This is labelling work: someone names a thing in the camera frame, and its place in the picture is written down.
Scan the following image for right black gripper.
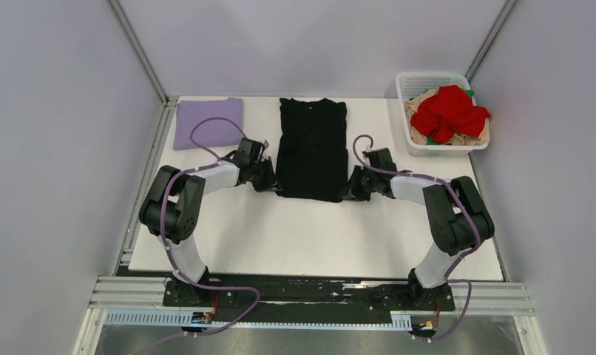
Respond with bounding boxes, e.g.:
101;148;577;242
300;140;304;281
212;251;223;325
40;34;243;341
337;166;379;203

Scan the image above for black t shirt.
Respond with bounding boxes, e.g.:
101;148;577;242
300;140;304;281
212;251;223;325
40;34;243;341
275;98;348;203

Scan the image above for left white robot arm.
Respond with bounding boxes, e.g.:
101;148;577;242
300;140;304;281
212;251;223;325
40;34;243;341
139;138;280;305

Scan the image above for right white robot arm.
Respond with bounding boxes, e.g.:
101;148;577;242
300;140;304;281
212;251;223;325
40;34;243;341
340;149;495;309

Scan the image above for folded purple t shirt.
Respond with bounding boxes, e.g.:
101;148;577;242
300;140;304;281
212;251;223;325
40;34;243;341
172;98;244;151

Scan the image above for beige t shirt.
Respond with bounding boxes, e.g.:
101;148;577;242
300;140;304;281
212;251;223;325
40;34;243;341
404;89;490;147

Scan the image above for white plastic basket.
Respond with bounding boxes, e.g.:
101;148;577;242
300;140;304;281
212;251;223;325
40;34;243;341
395;72;491;157

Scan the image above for red t shirt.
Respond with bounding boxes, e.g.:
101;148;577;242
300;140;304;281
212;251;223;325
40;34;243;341
410;85;492;145

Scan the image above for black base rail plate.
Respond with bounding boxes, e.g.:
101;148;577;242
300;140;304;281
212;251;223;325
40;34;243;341
163;274;456;324

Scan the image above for slotted cable duct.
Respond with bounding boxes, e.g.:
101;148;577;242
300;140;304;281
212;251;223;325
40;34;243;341
104;308;413;331

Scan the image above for right aluminium corner post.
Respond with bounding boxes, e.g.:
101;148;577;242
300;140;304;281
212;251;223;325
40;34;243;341
464;0;520;83

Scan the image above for aluminium corner post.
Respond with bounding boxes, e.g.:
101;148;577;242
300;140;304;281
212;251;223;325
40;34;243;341
464;0;520;83
106;0;169;106

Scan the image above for aluminium frame rail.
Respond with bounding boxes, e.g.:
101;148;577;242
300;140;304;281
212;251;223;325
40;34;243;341
89;277;166;309

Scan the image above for left aluminium corner post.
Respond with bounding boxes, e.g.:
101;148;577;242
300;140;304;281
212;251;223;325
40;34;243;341
106;0;169;106

